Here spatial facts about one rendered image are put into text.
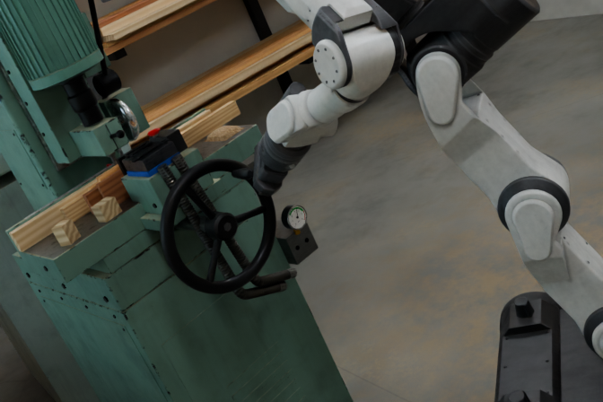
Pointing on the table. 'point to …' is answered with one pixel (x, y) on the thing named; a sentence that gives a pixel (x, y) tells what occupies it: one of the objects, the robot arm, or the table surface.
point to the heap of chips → (223, 133)
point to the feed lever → (108, 82)
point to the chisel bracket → (99, 138)
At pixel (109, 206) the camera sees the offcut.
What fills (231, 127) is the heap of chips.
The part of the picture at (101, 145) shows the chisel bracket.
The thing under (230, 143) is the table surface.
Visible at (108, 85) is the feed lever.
